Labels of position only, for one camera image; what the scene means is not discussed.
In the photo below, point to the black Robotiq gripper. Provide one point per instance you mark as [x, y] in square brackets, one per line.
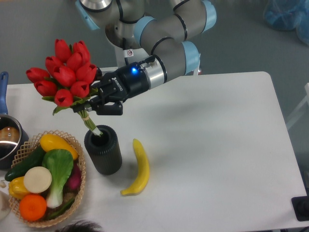
[114, 88]

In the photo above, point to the red tulip bouquet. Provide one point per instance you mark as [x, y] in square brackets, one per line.
[67, 78]

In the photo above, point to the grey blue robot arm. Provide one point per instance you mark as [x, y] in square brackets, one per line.
[167, 50]

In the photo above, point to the dark grey ribbed vase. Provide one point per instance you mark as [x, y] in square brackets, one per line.
[104, 150]

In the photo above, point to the yellow squash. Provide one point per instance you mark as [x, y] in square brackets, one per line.
[50, 142]

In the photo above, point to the woven wicker basket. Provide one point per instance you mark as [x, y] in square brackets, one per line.
[73, 191]

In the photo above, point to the green bok choy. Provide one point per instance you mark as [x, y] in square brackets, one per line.
[59, 162]

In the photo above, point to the dark green cucumber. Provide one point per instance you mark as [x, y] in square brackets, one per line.
[32, 160]

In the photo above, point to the purple red onion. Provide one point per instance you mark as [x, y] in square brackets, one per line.
[74, 181]

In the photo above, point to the yellow plastic banana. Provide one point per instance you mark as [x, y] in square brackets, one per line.
[141, 181]

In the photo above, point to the white round radish slice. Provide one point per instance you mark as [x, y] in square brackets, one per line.
[37, 179]

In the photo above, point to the green chili pepper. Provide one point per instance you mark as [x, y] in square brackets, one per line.
[61, 210]

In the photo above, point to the yellow bell pepper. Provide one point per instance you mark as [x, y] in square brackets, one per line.
[17, 188]

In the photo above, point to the garlic clove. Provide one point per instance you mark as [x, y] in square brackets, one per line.
[2, 184]

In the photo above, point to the orange fruit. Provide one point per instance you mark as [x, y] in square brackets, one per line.
[32, 207]

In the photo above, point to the dark haired head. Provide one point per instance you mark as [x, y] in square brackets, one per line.
[81, 226]

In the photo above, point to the blue plastic bag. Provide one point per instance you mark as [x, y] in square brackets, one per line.
[288, 15]

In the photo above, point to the black device at table edge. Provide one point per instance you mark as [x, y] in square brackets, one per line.
[301, 207]

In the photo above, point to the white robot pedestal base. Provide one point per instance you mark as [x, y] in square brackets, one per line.
[124, 58]

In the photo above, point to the blue handled saucepan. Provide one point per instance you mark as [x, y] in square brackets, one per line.
[12, 135]

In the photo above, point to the white frame at right edge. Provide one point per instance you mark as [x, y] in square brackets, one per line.
[299, 110]

